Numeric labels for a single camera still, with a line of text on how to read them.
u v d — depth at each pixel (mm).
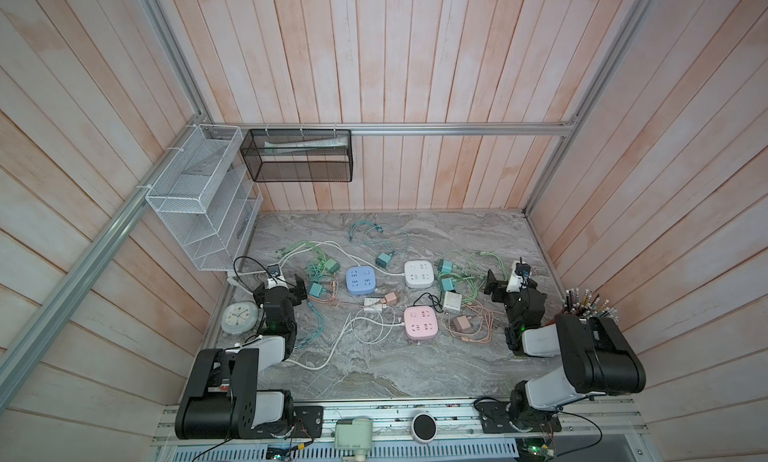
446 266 1013
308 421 737
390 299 926
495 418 733
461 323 882
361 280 981
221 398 415
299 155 1058
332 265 1011
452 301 925
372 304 926
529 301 678
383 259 1036
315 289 954
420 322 882
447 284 940
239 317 897
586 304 746
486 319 903
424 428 690
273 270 757
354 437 685
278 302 675
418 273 986
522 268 770
